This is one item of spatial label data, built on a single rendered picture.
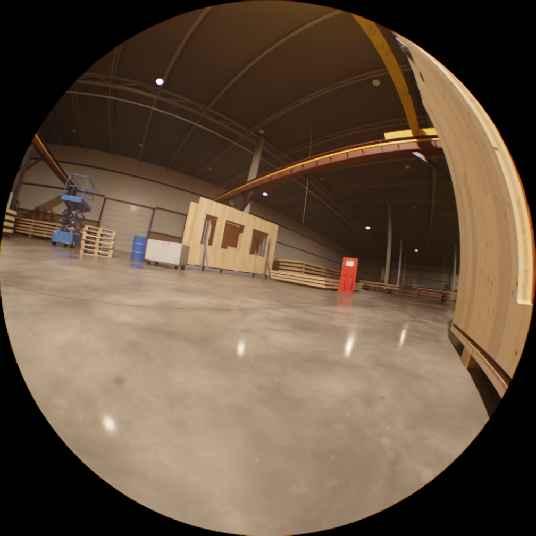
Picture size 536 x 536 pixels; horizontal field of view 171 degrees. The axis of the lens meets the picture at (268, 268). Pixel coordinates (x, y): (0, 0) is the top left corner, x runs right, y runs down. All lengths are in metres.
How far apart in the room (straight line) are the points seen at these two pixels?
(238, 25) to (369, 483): 11.56
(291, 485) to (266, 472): 0.05
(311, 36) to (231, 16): 3.75
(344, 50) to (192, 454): 11.43
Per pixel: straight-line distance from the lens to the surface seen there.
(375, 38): 5.94
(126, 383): 0.61
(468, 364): 1.33
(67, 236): 9.14
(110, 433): 0.49
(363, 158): 7.72
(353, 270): 7.22
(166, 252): 5.47
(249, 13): 10.90
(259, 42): 11.21
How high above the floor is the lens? 0.38
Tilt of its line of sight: 1 degrees up
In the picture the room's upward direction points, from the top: 9 degrees clockwise
